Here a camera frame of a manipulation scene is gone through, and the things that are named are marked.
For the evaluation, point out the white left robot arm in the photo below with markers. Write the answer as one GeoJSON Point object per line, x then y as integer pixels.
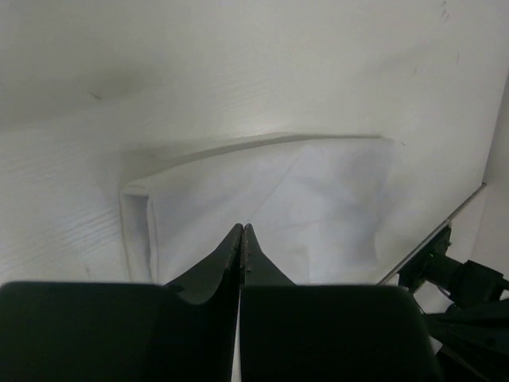
{"type": "Point", "coordinates": [443, 321]}

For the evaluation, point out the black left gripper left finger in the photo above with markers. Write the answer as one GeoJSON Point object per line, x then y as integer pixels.
{"type": "Point", "coordinates": [181, 331]}

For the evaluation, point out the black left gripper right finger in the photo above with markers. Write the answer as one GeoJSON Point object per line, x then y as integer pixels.
{"type": "Point", "coordinates": [290, 332]}

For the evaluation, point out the aluminium table edge rail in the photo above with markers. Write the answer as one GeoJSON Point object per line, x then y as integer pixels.
{"type": "Point", "coordinates": [447, 222]}

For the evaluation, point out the white skirt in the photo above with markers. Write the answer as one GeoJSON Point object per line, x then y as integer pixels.
{"type": "Point", "coordinates": [314, 205]}

